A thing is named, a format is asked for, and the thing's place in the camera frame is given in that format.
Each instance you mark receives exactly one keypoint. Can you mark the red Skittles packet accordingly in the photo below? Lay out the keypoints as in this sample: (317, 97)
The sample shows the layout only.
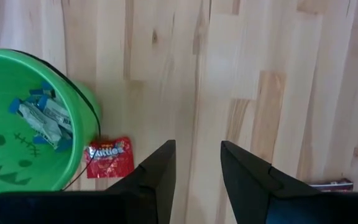
(110, 158)

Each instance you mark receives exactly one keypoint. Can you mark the green plastic bucket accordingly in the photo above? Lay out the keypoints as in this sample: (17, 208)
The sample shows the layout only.
(5, 77)

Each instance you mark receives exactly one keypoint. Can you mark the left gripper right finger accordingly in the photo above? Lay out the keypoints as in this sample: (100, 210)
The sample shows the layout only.
(291, 208)

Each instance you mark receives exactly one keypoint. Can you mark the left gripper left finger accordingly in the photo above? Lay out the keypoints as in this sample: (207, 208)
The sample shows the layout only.
(89, 208)

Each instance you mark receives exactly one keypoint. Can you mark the brown PayDay candy bar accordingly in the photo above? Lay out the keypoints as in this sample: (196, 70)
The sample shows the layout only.
(332, 185)

